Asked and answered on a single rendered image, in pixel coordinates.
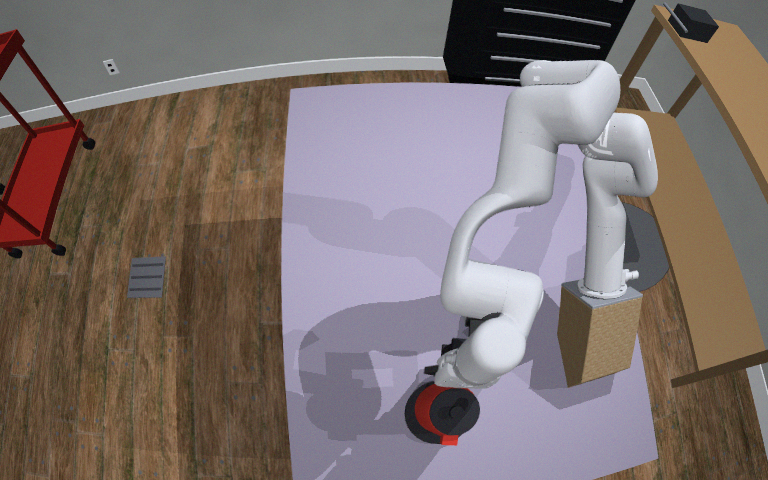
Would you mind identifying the red kettle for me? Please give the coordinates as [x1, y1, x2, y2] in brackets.
[415, 338, 480, 446]

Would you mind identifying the dark grey round disk with center stud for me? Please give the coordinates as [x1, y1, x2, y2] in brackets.
[404, 381, 440, 444]

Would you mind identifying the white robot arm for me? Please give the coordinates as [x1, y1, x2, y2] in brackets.
[440, 60, 658, 386]

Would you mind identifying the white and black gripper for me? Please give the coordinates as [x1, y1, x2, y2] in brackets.
[424, 348, 501, 389]

